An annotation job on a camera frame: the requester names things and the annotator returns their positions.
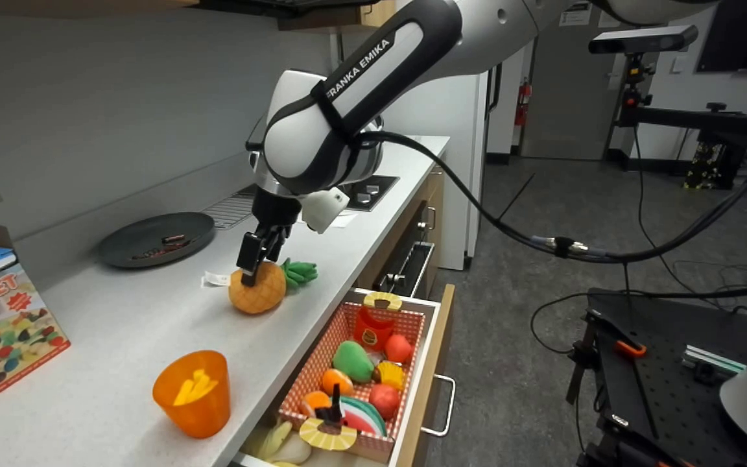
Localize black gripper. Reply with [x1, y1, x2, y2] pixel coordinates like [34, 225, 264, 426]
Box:
[235, 188, 303, 290]

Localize orange pineapple plush toy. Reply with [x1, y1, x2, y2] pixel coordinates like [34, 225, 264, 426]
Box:
[203, 256, 320, 320]

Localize wooden drawer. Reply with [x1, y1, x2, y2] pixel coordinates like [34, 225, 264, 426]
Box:
[230, 284, 460, 467]

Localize silver drawer handle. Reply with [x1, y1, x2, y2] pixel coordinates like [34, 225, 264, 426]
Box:
[420, 370, 460, 442]

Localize red toy jar yellow lid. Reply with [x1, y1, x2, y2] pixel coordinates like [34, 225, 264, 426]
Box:
[353, 290, 408, 352]

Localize green toy avocado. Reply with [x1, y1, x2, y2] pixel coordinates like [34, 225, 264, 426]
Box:
[330, 337, 379, 387]

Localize yellow toy piece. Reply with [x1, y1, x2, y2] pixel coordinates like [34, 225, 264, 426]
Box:
[172, 368, 224, 409]

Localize orange toy fruit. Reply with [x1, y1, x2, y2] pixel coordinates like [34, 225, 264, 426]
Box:
[316, 367, 357, 400]

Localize small orange toy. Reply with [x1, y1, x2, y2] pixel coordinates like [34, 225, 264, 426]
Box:
[302, 389, 335, 421]

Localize red toy tomato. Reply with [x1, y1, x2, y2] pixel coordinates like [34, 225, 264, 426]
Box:
[382, 333, 417, 367]

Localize yellow toy pepper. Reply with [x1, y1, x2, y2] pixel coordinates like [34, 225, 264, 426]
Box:
[374, 358, 411, 393]

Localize pale green toy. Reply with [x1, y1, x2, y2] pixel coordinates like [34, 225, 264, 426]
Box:
[255, 421, 295, 463]

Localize red toy apple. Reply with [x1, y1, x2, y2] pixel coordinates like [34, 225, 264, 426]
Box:
[366, 381, 403, 424]

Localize toy watermelon slice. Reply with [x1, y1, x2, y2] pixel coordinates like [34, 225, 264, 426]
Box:
[337, 395, 388, 439]

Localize yellow toy pineapple slice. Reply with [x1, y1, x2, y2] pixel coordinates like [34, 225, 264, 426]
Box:
[295, 416, 360, 455]

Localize white toy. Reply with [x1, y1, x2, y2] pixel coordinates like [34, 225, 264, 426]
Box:
[278, 431, 316, 467]

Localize colourful toy set box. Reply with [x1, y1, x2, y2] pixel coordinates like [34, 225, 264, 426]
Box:
[0, 262, 72, 424]

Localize dark round plate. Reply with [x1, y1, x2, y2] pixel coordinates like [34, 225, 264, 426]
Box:
[94, 210, 217, 273]

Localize small dark food pieces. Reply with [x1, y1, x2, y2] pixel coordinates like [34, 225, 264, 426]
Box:
[125, 232, 193, 264]

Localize silver cooktop knobs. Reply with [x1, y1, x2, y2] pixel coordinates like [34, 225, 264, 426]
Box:
[353, 180, 383, 210]

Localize orange plastic cup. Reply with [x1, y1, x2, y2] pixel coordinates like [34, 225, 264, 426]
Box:
[150, 347, 233, 442]

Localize wooden end cabinet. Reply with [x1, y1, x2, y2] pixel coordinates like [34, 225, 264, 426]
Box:
[420, 167, 449, 262]

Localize red checkered basket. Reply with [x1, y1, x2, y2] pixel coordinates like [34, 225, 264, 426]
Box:
[274, 295, 431, 463]

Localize white refrigerator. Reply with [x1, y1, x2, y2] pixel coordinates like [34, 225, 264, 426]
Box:
[370, 50, 499, 273]

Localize black range hood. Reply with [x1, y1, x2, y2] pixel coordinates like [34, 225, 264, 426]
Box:
[195, 0, 369, 15]

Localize black clamp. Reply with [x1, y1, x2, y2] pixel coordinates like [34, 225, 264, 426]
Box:
[562, 335, 606, 409]

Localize black robot cart table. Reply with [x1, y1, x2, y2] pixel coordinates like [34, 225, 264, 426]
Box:
[575, 289, 747, 467]

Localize green white striped item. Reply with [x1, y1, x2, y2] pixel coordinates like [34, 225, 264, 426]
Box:
[682, 342, 747, 376]

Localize black monitor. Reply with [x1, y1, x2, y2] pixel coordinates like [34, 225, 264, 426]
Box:
[695, 0, 747, 75]

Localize black oven silver handle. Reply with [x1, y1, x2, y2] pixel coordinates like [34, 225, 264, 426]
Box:
[363, 199, 442, 300]

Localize small red wall extinguisher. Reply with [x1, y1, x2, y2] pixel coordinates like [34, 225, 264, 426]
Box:
[514, 81, 535, 129]

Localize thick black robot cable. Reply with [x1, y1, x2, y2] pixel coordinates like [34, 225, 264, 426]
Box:
[356, 127, 747, 267]

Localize orange handled clamp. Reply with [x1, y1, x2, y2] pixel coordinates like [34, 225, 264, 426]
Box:
[583, 308, 654, 364]

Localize thin black cable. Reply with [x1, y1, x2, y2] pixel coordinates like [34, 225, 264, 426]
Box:
[630, 127, 740, 315]

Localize black camera stand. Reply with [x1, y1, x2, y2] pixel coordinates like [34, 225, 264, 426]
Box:
[604, 50, 666, 172]

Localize grey bar camera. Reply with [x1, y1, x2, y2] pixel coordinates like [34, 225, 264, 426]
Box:
[586, 24, 700, 58]

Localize black equipment frame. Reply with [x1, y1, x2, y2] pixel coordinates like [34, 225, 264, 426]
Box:
[641, 81, 747, 191]

